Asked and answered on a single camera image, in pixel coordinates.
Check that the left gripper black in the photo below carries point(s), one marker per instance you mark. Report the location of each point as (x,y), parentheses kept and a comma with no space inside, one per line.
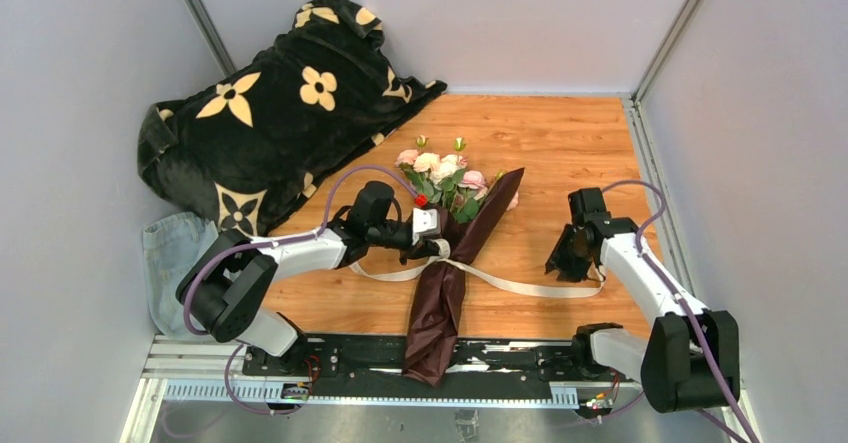
(428,246)

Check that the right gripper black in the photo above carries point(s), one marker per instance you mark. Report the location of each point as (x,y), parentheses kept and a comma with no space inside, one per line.
(574,246)

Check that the cream ribbon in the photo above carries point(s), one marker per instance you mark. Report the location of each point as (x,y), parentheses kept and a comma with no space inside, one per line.
(520,288)

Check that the pink fake flower stem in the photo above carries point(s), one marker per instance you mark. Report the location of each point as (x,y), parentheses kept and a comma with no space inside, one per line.
(471,193)
(406,159)

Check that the dark red wrapping paper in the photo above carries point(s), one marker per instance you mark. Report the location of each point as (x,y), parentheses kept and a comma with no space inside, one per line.
(437,302)

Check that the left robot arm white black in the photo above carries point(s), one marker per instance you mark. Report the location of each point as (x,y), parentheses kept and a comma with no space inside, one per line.
(222,294)

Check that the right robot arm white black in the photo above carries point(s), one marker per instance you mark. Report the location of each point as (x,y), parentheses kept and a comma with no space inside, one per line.
(690,361)

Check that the black blanket cream flowers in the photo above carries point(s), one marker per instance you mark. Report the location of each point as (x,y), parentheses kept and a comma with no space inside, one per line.
(247,152)

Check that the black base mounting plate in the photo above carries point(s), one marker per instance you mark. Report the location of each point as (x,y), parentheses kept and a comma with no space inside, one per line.
(476,369)

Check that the light blue denim cloth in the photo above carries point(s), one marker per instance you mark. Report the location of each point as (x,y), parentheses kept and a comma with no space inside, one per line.
(171,247)

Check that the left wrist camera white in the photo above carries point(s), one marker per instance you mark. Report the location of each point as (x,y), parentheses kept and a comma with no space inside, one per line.
(425,223)

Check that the aluminium frame rail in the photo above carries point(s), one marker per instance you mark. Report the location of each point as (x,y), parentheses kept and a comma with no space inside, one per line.
(179,372)

